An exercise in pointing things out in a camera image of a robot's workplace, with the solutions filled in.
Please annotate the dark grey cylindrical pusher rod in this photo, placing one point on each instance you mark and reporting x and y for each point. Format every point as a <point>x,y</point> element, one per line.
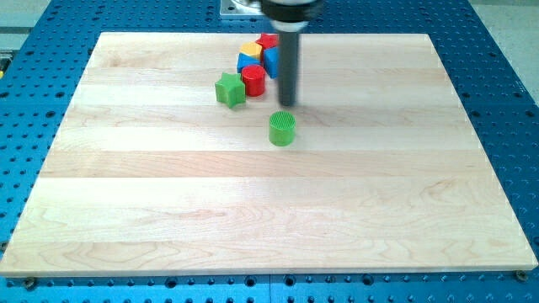
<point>288,67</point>

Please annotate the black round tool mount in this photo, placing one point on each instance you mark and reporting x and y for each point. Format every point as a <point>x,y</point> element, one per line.
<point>291,15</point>

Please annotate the green cylinder block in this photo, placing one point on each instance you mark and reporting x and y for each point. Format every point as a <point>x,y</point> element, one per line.
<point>282,128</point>

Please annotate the red star block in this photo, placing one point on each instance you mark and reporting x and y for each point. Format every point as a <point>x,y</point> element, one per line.
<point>267,41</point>

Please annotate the blue cube block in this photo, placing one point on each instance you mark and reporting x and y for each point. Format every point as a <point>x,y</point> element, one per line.
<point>271,58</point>

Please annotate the yellow hexagon block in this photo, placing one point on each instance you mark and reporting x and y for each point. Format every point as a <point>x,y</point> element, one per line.
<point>252,49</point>

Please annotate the red cylinder block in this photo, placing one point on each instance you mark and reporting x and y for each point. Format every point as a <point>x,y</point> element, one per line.
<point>253,77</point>

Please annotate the blue block under yellow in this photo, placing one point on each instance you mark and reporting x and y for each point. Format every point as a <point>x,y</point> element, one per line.
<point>244,60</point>

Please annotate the green star block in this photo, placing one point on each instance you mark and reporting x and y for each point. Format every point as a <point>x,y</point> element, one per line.
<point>230,90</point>

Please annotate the light wooden board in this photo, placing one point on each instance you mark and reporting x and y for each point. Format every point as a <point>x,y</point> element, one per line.
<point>149,175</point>

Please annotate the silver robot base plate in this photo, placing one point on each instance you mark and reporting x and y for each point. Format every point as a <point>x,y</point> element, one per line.
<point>240,8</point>

